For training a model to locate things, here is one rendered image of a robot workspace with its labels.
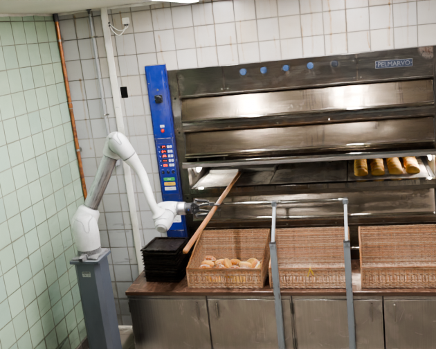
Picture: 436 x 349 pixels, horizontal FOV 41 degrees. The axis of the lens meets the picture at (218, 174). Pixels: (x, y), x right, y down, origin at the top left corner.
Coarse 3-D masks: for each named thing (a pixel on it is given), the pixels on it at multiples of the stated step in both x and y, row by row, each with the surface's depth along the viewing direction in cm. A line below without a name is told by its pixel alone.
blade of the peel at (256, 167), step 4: (260, 164) 511; (264, 164) 509; (268, 164) 508; (272, 164) 506; (276, 164) 503; (212, 168) 508; (216, 168) 513; (220, 168) 512; (224, 168) 510; (228, 168) 508; (232, 168) 507; (236, 168) 505; (244, 168) 502; (248, 168) 490; (252, 168) 489; (256, 168) 488; (260, 168) 488; (264, 168) 487; (268, 168) 486; (272, 168) 485; (212, 172) 497; (216, 172) 497; (220, 172) 496; (224, 172) 495; (228, 172) 494
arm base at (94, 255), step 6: (78, 252) 382; (84, 252) 380; (90, 252) 380; (96, 252) 382; (102, 252) 387; (72, 258) 382; (78, 258) 381; (84, 258) 378; (90, 258) 379; (96, 258) 378
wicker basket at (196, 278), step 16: (208, 240) 458; (224, 240) 455; (240, 240) 451; (256, 240) 448; (192, 256) 432; (224, 256) 454; (240, 256) 451; (256, 256) 448; (192, 272) 418; (208, 272) 415; (224, 272) 412; (240, 272) 410; (256, 272) 407; (256, 288) 410
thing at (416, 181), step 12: (360, 180) 429; (372, 180) 426; (384, 180) 422; (396, 180) 419; (408, 180) 417; (420, 180) 415; (432, 180) 413; (192, 192) 455; (204, 192) 453; (216, 192) 451; (228, 192) 449; (240, 192) 447
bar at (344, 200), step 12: (228, 204) 411; (240, 204) 409; (252, 204) 407; (264, 204) 406; (276, 204) 404; (348, 240) 378; (276, 252) 391; (348, 252) 378; (276, 264) 390; (348, 264) 380; (276, 276) 393; (348, 276) 382; (276, 288) 395; (348, 288) 384; (276, 300) 397; (348, 300) 386; (276, 312) 400; (348, 312) 388; (348, 324) 390
